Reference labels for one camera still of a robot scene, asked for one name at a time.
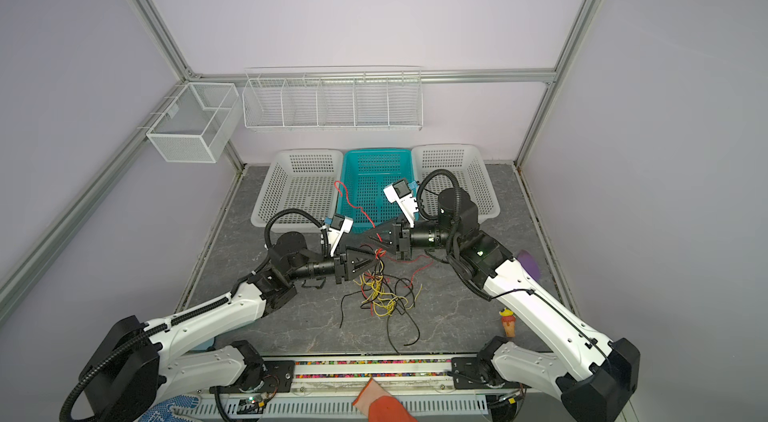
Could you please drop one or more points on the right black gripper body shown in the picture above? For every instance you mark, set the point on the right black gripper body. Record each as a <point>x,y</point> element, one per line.
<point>429,236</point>

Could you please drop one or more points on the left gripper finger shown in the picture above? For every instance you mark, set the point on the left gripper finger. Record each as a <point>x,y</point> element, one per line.
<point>360,253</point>
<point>357,267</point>

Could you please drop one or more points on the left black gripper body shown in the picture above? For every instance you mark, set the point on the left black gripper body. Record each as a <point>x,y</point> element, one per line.
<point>318,266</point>

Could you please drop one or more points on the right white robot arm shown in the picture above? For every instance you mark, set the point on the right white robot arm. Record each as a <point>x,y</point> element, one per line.
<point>592,375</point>

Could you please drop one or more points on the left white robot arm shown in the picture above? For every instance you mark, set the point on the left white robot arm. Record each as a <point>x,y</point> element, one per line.
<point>141,364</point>

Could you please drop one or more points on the right white plastic basket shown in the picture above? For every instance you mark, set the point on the right white plastic basket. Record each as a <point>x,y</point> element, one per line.
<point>466,163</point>

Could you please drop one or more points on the white plastic basket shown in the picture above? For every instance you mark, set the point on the white plastic basket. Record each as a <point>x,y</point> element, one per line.
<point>466,163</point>
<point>300,178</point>

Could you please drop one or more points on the teal plastic basket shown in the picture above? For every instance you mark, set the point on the teal plastic basket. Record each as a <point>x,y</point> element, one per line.
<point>365,174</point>

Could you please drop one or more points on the left white plastic basket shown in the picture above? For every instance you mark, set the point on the left white plastic basket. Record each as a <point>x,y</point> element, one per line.
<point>300,178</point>

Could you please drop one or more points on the purple plastic spoon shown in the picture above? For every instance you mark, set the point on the purple plastic spoon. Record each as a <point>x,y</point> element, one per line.
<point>529,264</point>

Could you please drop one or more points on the toy ice cream cone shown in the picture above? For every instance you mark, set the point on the toy ice cream cone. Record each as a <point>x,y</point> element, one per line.
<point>508,320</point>

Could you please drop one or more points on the orange red glove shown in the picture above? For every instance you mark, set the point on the orange red glove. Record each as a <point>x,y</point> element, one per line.
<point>378,405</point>

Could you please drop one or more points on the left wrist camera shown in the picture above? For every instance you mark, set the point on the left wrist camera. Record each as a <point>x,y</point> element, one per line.
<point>334,228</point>

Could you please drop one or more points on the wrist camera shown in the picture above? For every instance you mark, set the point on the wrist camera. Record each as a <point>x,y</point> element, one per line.
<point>334,228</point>
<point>401,193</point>

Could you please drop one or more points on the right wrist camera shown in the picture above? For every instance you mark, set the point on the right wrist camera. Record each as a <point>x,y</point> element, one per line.
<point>401,193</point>

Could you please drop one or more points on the white mesh wall box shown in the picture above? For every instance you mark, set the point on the white mesh wall box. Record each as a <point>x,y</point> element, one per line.
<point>198,123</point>

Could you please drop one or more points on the white wire wall shelf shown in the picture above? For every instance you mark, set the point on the white wire wall shelf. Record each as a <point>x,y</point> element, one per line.
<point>392,99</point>

